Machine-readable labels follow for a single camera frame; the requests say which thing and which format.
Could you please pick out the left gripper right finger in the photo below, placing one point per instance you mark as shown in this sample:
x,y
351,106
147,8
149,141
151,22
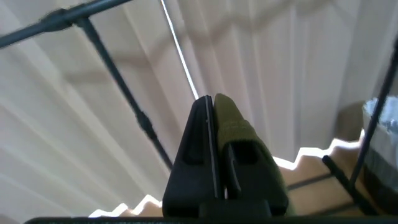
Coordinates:
x,y
258,186

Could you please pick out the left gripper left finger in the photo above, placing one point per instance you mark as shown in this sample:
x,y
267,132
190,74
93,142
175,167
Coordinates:
x,y
192,180

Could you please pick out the green garment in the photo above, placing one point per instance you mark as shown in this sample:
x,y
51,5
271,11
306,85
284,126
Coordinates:
x,y
231,124

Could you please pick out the white laundry basket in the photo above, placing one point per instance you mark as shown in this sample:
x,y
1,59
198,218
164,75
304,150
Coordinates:
x,y
382,174

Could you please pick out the black clothes rack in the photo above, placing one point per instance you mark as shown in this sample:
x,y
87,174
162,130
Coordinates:
x,y
59,19

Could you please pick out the white curtain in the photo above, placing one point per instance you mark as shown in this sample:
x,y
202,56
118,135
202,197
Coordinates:
x,y
248,62

